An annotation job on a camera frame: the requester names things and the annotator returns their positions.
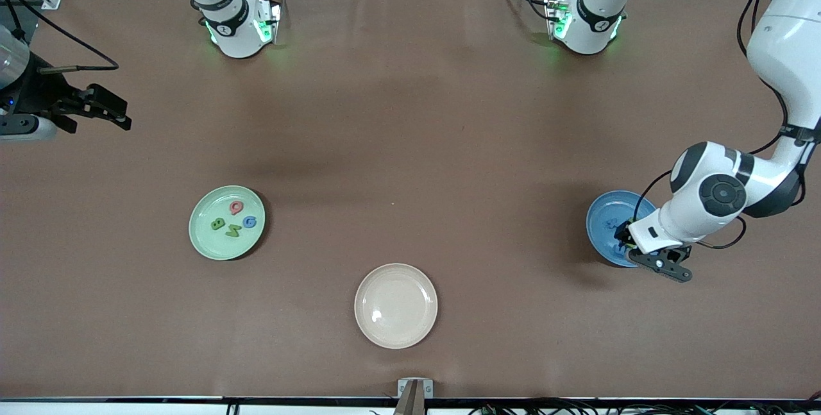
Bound blue plate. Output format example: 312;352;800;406
586;191;658;268

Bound light green plate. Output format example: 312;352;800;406
189;185;266;260

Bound silver base connector box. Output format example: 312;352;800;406
544;0;571;40
253;0;283;45

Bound beige plate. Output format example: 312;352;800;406
354;264;439;350

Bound brown table cover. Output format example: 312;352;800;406
0;0;821;400

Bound white table edge profile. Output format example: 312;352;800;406
0;397;821;415

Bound tangled black cables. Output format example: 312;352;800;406
468;399;821;415

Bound silver camera mount bracket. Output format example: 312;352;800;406
394;378;434;415

